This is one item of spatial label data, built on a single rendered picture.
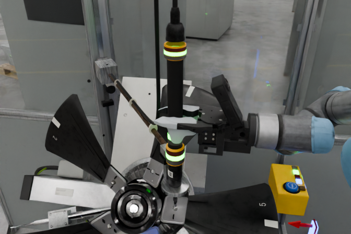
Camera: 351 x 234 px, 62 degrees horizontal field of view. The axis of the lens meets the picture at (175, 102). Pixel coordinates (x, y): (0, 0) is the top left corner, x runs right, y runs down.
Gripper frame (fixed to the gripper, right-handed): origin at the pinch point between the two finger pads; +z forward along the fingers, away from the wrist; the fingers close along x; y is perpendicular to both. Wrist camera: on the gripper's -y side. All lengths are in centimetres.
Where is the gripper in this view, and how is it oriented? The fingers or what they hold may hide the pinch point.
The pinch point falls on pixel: (162, 113)
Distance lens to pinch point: 64.5
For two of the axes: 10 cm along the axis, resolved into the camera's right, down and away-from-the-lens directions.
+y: -0.1, 8.8, 4.7
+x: 1.5, -4.6, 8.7
